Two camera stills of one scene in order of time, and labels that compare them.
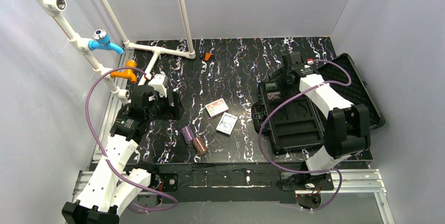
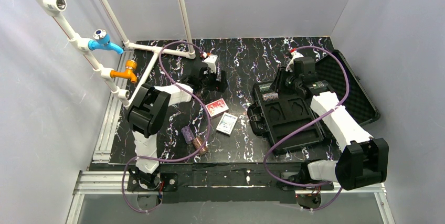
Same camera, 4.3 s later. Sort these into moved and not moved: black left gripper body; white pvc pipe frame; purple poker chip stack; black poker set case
Moved: black left gripper body
Not moved: black poker set case; purple poker chip stack; white pvc pipe frame
